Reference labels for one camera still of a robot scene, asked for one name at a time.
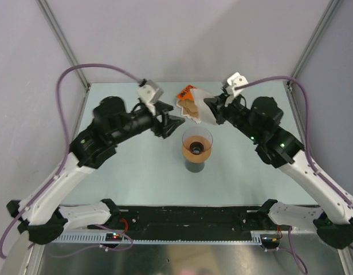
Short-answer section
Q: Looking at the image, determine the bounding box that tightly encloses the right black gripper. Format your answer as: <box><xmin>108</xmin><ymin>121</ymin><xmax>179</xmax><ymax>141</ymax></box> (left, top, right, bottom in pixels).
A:
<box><xmin>204</xmin><ymin>92</ymin><xmax>261</xmax><ymax>143</ymax></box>

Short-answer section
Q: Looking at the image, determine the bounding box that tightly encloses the white paper coffee filter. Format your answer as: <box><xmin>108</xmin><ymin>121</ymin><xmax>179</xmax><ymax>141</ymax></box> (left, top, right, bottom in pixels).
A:
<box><xmin>191</xmin><ymin>88</ymin><xmax>217</xmax><ymax>125</ymax></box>

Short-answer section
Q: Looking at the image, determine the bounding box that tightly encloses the pink glass dripper cone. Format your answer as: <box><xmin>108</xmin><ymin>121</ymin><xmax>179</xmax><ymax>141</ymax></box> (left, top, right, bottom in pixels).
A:
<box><xmin>182</xmin><ymin>127</ymin><xmax>213</xmax><ymax>155</ymax></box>

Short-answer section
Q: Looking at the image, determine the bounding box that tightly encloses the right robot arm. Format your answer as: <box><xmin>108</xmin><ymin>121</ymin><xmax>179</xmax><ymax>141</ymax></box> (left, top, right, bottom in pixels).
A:
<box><xmin>203</xmin><ymin>94</ymin><xmax>353</xmax><ymax>249</ymax></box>

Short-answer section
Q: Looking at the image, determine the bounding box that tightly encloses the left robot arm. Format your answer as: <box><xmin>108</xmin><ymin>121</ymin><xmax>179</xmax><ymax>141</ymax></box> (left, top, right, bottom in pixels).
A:
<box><xmin>6</xmin><ymin>96</ymin><xmax>185</xmax><ymax>245</ymax></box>

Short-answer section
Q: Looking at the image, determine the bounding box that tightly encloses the orange coffee filter package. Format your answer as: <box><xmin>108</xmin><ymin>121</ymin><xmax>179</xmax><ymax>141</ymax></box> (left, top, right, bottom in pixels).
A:
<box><xmin>176</xmin><ymin>84</ymin><xmax>196</xmax><ymax>101</ymax></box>

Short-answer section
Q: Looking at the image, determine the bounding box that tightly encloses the glass carafe with coffee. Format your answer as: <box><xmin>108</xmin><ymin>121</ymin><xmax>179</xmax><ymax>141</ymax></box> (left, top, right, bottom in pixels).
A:
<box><xmin>185</xmin><ymin>161</ymin><xmax>205</xmax><ymax>173</ymax></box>

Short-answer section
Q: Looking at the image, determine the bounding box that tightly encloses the stack of paper filters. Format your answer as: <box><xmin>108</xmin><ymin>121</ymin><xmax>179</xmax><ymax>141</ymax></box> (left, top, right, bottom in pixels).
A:
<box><xmin>176</xmin><ymin>99</ymin><xmax>201</xmax><ymax>124</ymax></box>

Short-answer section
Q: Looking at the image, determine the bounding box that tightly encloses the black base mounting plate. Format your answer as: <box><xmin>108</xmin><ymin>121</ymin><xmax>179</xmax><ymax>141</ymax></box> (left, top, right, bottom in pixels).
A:
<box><xmin>105</xmin><ymin>206</ymin><xmax>278</xmax><ymax>242</ymax></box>

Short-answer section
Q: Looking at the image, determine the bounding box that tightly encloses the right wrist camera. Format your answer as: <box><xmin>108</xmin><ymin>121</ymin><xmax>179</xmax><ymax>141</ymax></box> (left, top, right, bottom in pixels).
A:
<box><xmin>222</xmin><ymin>72</ymin><xmax>249</xmax><ymax>107</ymax></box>

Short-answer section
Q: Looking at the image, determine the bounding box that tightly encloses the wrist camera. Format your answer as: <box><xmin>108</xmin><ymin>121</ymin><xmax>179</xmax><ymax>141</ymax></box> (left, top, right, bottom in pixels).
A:
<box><xmin>137</xmin><ymin>78</ymin><xmax>164</xmax><ymax>116</ymax></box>
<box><xmin>222</xmin><ymin>72</ymin><xmax>249</xmax><ymax>107</ymax></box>

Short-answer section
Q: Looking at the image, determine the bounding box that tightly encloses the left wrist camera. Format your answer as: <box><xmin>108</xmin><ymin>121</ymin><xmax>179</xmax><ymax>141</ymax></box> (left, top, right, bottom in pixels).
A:
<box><xmin>137</xmin><ymin>78</ymin><xmax>164</xmax><ymax>116</ymax></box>

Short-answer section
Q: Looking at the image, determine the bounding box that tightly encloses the grey slotted cable duct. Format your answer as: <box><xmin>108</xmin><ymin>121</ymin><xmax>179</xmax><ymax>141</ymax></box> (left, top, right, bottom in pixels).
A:
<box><xmin>58</xmin><ymin>231</ymin><xmax>265</xmax><ymax>246</ymax></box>

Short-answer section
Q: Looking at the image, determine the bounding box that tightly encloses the right aluminium frame post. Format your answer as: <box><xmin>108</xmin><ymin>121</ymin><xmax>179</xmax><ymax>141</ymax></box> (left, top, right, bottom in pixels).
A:
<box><xmin>291</xmin><ymin>0</ymin><xmax>343</xmax><ymax>78</ymax></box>

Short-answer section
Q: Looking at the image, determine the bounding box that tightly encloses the aluminium frame post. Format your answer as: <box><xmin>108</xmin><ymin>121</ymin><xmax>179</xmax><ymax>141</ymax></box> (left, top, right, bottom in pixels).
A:
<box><xmin>291</xmin><ymin>0</ymin><xmax>343</xmax><ymax>78</ymax></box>
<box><xmin>36</xmin><ymin>0</ymin><xmax>90</xmax><ymax>92</ymax></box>

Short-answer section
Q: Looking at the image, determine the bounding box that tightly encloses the left aluminium frame post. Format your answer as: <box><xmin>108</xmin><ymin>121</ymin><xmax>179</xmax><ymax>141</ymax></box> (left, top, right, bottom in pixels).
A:
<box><xmin>36</xmin><ymin>0</ymin><xmax>90</xmax><ymax>92</ymax></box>

